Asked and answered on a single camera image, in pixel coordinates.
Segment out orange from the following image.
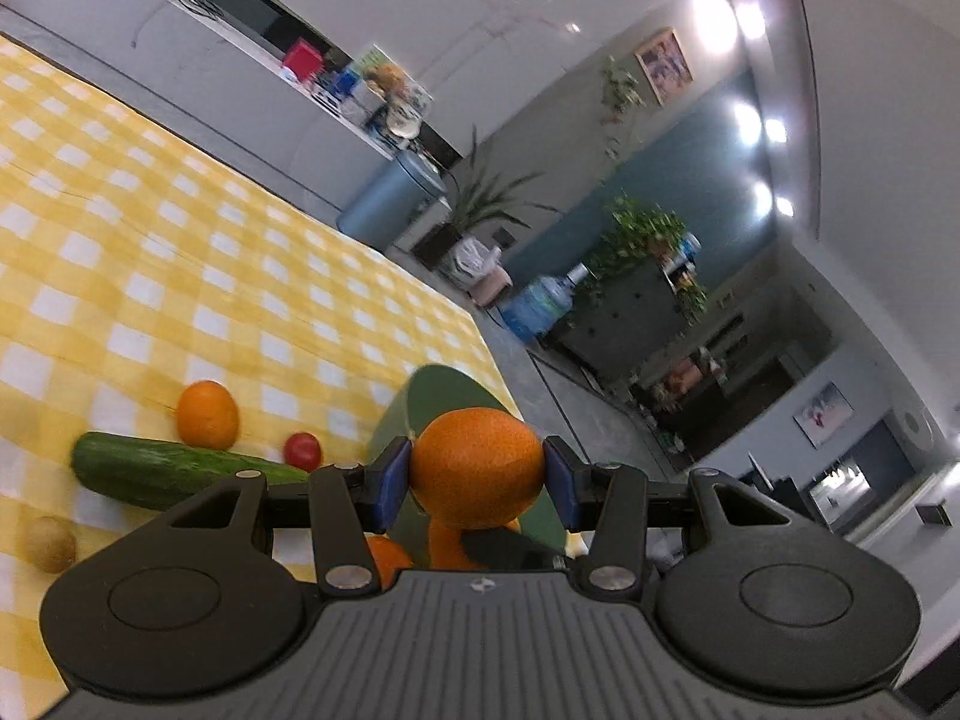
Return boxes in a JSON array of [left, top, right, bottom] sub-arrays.
[[410, 406, 545, 530], [174, 380, 241, 450]]

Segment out green cucumber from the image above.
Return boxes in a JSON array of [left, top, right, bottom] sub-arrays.
[[70, 433, 308, 512]]

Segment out brown kiwi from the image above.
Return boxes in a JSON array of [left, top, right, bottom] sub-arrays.
[[25, 517, 76, 574]]

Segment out red cherry tomato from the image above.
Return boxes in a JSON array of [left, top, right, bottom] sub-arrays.
[[283, 433, 322, 473]]

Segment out green plastic bowl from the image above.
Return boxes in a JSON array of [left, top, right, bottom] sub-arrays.
[[366, 364, 566, 566]]

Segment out dark cabinet with plants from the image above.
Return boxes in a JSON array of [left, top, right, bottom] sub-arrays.
[[550, 195, 708, 380]]

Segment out blue water jug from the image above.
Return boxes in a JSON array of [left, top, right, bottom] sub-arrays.
[[501, 263, 589, 343]]

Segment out yellow checkered tablecloth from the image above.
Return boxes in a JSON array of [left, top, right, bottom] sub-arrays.
[[2, 43, 508, 718]]

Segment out blue-grey trash can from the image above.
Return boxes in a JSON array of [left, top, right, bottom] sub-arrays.
[[337, 151, 446, 252]]

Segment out potted spiky plant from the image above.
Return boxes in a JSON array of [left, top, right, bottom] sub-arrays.
[[412, 127, 558, 270]]

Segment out long grey counter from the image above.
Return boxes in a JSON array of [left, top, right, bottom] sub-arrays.
[[2, 0, 391, 221]]

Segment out red box on counter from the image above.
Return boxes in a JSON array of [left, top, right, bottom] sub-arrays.
[[281, 39, 324, 83]]

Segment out framed wall picture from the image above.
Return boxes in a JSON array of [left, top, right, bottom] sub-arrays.
[[635, 28, 693, 106]]

